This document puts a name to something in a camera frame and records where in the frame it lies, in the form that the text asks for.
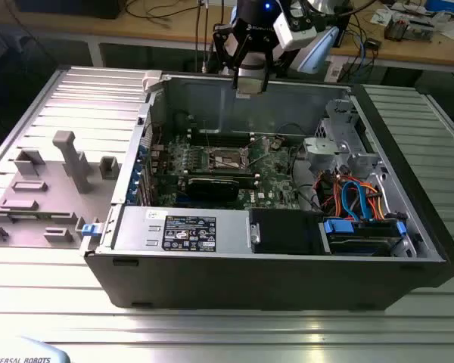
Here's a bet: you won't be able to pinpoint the black monitor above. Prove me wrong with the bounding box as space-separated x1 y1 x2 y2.
14 0 120 20

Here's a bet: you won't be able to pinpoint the pale blue teach pendant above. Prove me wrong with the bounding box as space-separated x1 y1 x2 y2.
0 334 73 363

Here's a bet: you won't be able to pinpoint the green motherboard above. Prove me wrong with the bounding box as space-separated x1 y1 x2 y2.
151 130 313 213

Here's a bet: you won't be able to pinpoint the white label sheet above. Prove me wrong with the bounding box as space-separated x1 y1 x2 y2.
323 56 345 82

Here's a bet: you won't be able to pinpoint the silver metal drive cage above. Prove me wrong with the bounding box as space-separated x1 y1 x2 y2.
302 98 383 178

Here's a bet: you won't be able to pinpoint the grey metal device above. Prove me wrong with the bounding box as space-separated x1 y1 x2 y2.
408 18 436 42

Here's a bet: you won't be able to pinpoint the white papers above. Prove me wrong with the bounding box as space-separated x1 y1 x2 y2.
372 7 396 26

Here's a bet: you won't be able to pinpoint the pale grey case latch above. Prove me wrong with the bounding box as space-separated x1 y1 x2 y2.
141 70 163 94

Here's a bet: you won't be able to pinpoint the CPU socket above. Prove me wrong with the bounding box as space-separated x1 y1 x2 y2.
207 145 250 174

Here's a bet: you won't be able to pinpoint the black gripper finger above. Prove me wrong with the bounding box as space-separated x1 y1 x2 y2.
240 33 275 93
213 23 239 90

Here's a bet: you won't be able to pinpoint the blue flat wire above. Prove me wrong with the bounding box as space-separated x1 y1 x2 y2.
341 180 376 222

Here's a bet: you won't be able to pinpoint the black open PC case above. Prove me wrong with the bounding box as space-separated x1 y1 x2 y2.
79 71 454 311

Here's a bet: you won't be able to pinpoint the wooden desk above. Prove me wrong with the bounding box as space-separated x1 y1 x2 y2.
0 0 454 73

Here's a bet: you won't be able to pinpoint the silver CPU chip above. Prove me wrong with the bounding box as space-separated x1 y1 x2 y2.
235 77 268 98

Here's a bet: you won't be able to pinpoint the green RAM stick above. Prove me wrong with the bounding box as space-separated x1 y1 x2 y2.
5 213 52 221

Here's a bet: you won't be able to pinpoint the thin wire locking lever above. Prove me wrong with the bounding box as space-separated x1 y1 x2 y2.
202 119 213 152

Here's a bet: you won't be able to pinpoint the hard disk in blue carrier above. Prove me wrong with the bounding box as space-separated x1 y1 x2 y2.
317 217 408 258

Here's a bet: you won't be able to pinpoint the grey power supply unit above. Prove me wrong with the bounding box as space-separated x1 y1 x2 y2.
112 206 250 256

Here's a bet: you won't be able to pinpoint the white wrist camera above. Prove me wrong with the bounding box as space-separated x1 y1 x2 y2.
273 6 319 51

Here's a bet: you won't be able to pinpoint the grey parts rack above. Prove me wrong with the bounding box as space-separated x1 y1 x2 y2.
0 130 123 249

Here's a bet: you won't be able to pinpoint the black drive bay box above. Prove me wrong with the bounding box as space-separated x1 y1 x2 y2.
247 207 325 255

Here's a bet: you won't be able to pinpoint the metal socket cover frame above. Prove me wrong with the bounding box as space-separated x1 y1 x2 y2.
244 135 270 164

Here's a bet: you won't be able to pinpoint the orange red wire bundle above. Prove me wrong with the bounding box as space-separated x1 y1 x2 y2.
313 170 387 222

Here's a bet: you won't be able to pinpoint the black graphics card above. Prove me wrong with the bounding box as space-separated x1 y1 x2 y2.
186 175 241 203

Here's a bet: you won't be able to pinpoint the copper finned CPU cooler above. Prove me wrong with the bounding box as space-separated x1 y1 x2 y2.
384 17 409 42

